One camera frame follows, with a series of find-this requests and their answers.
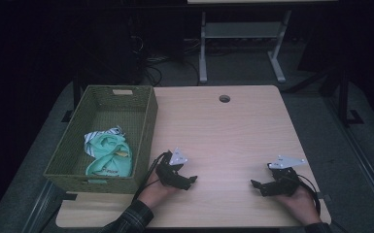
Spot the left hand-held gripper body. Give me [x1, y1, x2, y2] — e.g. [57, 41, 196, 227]
[154, 148, 192, 191]

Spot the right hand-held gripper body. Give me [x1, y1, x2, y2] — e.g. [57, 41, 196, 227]
[261, 154, 307, 197]

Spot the person's left hand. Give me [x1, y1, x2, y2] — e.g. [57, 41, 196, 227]
[137, 170, 180, 210]

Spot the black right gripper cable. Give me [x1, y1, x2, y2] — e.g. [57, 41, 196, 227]
[296, 174, 323, 216]

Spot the black tape strip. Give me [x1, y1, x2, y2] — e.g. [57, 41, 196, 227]
[61, 191, 79, 202]

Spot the grey metal stand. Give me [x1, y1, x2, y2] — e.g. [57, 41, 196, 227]
[198, 9, 293, 85]

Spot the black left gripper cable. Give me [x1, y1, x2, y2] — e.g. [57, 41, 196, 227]
[131, 150, 171, 202]

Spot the green woven basket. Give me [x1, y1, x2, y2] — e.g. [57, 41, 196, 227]
[43, 84, 159, 195]

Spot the tangle of floor cables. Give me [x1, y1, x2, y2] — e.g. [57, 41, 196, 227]
[127, 33, 202, 87]

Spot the mint green garment striped lining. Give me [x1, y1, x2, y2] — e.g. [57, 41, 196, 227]
[83, 125, 134, 179]

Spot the grey tape strip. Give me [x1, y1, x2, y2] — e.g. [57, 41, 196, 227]
[315, 191, 333, 202]

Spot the black floor stand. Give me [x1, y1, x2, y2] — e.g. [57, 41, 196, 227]
[335, 68, 365, 128]

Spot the aluminium floor rail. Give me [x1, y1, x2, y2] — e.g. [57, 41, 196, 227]
[21, 178, 66, 233]
[325, 95, 374, 225]

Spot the person's right hand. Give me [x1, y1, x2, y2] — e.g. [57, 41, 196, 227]
[275, 185, 323, 226]

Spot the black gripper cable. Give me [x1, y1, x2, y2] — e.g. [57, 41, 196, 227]
[296, 174, 323, 216]
[131, 150, 171, 202]

